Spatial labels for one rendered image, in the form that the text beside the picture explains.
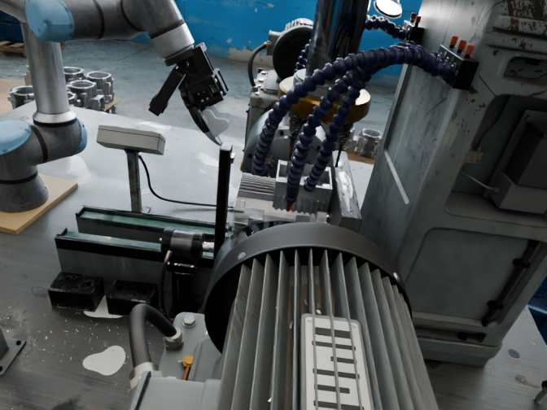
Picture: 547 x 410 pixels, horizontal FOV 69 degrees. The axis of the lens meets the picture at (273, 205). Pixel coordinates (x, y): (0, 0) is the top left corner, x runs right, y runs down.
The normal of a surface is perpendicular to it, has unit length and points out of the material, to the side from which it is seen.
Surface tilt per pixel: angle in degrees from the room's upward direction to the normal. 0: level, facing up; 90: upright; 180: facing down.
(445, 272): 90
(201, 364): 0
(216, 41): 90
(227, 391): 41
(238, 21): 90
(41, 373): 0
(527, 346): 0
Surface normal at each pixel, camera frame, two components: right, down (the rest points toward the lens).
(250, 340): 0.83, -0.44
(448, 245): -0.06, 0.54
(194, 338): 0.12, -0.83
